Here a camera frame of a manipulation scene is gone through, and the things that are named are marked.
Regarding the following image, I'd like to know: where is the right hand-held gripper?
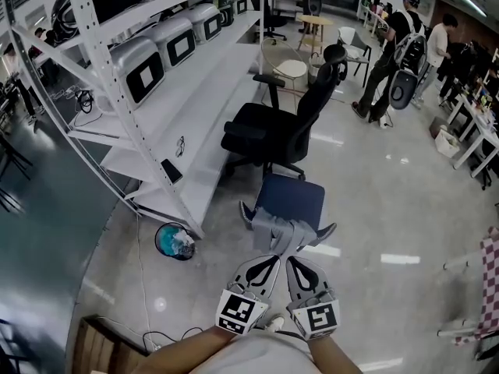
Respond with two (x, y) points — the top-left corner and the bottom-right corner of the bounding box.
(285, 256), (342, 342)

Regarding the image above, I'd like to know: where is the white desk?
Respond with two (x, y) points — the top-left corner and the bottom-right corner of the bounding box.
(445, 90), (499, 180)

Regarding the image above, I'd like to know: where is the black floor cable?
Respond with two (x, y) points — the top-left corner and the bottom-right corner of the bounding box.
(141, 325), (205, 352)

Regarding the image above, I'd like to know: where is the black coiled cable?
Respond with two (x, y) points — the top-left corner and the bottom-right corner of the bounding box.
(73, 89), (95, 115)

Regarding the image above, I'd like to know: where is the round wooden table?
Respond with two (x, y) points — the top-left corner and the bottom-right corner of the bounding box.
(297, 13), (335, 55)

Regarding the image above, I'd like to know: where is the person's white shirt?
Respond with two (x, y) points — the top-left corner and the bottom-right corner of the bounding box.
(186, 331), (313, 374)

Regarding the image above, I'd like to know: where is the white wire round chair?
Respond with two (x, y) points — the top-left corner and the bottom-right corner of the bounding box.
(260, 37), (310, 94)

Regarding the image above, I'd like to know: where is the white basket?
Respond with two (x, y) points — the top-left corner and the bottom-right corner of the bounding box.
(307, 51), (327, 86)

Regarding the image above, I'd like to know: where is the white box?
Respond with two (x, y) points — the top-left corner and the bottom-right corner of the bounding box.
(434, 128), (462, 160)

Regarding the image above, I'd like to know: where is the pink checkered cloth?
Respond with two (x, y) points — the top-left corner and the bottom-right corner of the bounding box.
(453, 227), (499, 347)

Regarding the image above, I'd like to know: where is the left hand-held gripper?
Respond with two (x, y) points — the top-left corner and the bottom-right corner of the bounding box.
(215, 255), (282, 338)

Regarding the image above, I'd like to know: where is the blue seat chair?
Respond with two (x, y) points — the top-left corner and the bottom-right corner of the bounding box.
(238, 172), (338, 255)

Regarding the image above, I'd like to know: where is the black office chair with headrest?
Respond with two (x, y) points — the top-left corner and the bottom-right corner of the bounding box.
(220, 44), (349, 182)

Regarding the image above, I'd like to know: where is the black phone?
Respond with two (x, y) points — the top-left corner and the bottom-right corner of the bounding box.
(160, 158), (184, 185)

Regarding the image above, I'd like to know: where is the white metal shelf rack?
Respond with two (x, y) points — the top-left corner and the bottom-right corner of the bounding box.
(0, 0), (271, 242)

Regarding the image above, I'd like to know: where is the person's right forearm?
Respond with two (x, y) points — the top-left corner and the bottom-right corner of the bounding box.
(306, 335), (364, 374)

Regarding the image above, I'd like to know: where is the person's left forearm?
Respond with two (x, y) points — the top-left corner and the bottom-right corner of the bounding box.
(134, 324), (239, 374)

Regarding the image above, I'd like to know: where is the white shell chair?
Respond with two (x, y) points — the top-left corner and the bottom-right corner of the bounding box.
(336, 26), (372, 78)

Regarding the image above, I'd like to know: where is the black bin with blue bag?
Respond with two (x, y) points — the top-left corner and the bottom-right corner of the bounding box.
(154, 221), (198, 263)

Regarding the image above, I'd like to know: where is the black and white helmet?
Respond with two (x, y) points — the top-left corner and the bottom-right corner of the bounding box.
(49, 0), (103, 47)

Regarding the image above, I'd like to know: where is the grey clothing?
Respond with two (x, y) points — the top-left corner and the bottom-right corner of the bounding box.
(252, 211), (317, 256)

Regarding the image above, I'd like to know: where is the brown wooden crate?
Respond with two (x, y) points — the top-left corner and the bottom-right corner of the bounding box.
(71, 315), (150, 374)

